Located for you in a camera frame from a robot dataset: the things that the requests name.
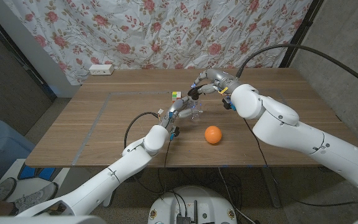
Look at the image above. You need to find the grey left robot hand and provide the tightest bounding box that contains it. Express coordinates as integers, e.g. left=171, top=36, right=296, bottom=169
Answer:
left=160, top=95, right=204, bottom=129

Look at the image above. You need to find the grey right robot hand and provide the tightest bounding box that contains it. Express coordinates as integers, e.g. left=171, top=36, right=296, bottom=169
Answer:
left=190, top=68, right=244, bottom=96

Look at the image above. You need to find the clear plastic spray bottle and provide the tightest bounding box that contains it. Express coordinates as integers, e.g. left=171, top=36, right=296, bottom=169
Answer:
left=187, top=98, right=204, bottom=121

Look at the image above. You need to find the black spray trigger top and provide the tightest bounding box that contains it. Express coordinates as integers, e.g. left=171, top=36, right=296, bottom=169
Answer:
left=187, top=83, right=208, bottom=101

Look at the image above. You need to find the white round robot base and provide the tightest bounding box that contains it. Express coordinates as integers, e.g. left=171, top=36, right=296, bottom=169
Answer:
left=147, top=185, right=238, bottom=224

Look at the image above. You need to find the orange ball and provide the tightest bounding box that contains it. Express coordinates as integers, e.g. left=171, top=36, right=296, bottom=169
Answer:
left=204, top=125, right=223, bottom=145

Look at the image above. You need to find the grey tape outline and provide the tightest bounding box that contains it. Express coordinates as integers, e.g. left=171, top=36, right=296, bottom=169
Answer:
left=73, top=90, right=328, bottom=166

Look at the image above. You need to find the floral print backdrop cloth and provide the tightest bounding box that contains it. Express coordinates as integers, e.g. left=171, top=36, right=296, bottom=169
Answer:
left=3, top=0, right=313, bottom=86

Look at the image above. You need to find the white power strip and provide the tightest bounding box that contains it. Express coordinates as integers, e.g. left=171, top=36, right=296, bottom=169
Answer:
left=88, top=63, right=115, bottom=76

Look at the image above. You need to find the black backdrop stand pole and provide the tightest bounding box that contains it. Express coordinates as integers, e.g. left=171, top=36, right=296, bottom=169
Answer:
left=278, top=0, right=324, bottom=68

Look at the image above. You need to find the white table leg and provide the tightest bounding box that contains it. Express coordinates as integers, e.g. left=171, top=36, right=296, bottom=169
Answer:
left=103, top=189, right=116, bottom=208

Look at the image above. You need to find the grey table leg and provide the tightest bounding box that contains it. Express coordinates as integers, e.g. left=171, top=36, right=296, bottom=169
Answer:
left=261, top=166, right=282, bottom=208

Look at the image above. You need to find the white platform with blue pads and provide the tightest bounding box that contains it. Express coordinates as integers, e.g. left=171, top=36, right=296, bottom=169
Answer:
left=0, top=158, right=71, bottom=207

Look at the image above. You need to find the grey sneaker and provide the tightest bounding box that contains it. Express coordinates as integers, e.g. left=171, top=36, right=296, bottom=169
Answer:
left=0, top=177, right=17, bottom=201
left=12, top=182, right=58, bottom=214

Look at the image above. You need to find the white robot torso edge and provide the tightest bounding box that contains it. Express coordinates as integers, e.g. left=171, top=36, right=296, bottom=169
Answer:
left=0, top=215, right=107, bottom=224

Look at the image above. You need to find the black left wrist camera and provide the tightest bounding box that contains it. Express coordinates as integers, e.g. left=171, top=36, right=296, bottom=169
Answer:
left=168, top=126, right=180, bottom=141

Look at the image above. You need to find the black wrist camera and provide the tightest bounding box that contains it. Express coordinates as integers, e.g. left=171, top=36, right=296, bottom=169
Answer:
left=168, top=126, right=180, bottom=141
left=222, top=96, right=237, bottom=112

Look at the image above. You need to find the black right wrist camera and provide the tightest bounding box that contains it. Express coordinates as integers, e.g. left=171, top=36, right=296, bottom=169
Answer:
left=222, top=96, right=237, bottom=112

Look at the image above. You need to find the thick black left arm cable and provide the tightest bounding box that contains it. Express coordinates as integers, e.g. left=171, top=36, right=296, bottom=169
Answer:
left=123, top=111, right=162, bottom=149

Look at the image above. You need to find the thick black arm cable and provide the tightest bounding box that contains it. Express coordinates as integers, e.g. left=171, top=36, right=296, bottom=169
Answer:
left=123, top=111, right=162, bottom=149
left=235, top=44, right=358, bottom=93

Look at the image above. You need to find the thin black left wrist cable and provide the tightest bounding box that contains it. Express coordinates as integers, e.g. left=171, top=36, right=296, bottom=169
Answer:
left=163, top=139, right=172, bottom=195

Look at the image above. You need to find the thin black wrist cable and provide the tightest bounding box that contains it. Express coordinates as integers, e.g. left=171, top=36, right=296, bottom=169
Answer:
left=163, top=139, right=172, bottom=195
left=242, top=117, right=358, bottom=208

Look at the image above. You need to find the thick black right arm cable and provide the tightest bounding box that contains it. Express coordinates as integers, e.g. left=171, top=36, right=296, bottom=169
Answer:
left=235, top=44, right=358, bottom=93

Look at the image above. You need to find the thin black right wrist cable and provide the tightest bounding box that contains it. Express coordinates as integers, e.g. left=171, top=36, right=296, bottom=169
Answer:
left=242, top=117, right=358, bottom=208

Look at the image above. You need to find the black wall edge strip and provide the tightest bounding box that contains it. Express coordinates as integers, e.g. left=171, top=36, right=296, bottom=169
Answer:
left=0, top=7, right=58, bottom=102

